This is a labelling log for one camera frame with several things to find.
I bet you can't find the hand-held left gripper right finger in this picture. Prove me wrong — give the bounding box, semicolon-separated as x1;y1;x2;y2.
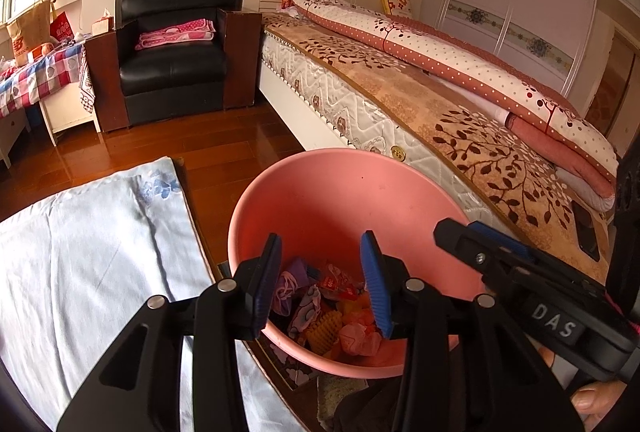
360;230;583;432

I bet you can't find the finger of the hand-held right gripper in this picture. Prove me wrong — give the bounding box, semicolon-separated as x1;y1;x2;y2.
433;218;532;282
466;220;533;261

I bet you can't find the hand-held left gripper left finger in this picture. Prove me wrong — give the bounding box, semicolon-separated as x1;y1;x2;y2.
55;232;283;432

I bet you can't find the purple plastic bag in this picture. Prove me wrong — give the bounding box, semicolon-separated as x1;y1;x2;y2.
280;257;308;315

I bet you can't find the red white snack wrapper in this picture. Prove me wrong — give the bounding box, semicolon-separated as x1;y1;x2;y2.
320;264;368;300

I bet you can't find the printed paper wrapper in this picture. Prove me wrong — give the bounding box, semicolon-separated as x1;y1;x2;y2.
287;284;323;348

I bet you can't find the white orange plastic bag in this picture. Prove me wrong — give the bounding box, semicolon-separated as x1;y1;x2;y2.
340;322;383;358

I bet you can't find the pink plastic bucket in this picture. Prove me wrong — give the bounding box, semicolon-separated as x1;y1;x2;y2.
227;149;483;379

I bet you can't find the person's right hand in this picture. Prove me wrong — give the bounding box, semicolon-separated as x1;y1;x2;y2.
570;381;620;432

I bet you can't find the black smartphone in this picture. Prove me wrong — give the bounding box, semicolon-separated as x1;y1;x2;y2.
570;199;601;263

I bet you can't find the brown leaf print bedspread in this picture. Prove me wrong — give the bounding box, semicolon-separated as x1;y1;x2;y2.
262;12;613;270

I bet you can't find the light blue tablecloth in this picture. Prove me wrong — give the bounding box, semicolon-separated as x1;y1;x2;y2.
0;156;306;432

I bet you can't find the pink white folded quilt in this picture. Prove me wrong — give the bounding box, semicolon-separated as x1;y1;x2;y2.
286;0;621;200

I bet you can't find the white bed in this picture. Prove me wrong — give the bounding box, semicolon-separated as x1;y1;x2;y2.
243;0;623;273

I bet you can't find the white wardrobe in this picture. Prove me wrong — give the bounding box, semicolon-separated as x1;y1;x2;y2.
435;0;640;158

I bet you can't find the black leather armchair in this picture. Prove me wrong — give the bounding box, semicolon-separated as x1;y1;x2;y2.
85;0;263;133

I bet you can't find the yellow red flower pillow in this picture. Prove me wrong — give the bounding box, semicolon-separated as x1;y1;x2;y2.
381;0;415;19

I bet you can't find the white side table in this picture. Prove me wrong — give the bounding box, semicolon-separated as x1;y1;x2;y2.
39;82;101;148

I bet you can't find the pink folded blanket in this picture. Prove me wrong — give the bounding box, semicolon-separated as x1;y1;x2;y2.
136;18;217;50

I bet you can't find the red white patterned cloth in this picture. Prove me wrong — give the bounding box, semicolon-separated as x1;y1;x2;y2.
77;49;97;113

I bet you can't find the white low cabinet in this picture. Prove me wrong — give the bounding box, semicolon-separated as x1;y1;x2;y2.
0;112;30;169

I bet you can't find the checkered tablecloth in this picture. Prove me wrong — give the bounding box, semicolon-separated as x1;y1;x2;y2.
0;44;88;118

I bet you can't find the red gift bag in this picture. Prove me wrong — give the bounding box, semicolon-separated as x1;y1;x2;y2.
50;11;75;44

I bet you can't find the tan paper bag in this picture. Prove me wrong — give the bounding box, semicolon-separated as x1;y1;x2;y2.
6;2;55;65

